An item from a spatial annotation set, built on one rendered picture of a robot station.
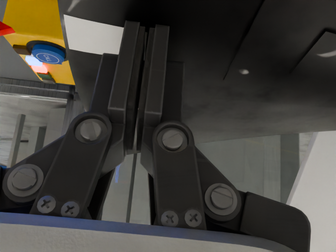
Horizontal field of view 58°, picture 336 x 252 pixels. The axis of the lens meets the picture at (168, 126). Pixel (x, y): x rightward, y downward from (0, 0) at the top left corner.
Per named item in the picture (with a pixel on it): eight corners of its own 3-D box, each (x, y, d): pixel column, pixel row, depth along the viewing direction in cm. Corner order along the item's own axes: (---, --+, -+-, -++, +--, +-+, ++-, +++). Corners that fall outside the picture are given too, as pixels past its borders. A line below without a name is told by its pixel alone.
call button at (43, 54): (68, 56, 42) (66, 67, 42) (39, 52, 42) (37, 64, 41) (61, 41, 38) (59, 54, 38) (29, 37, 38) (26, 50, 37)
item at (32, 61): (42, 63, 44) (42, 66, 44) (30, 61, 44) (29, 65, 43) (38, 57, 42) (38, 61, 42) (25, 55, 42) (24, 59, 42)
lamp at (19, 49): (32, 52, 40) (31, 56, 40) (18, 50, 40) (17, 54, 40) (27, 45, 39) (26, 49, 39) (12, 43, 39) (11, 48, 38)
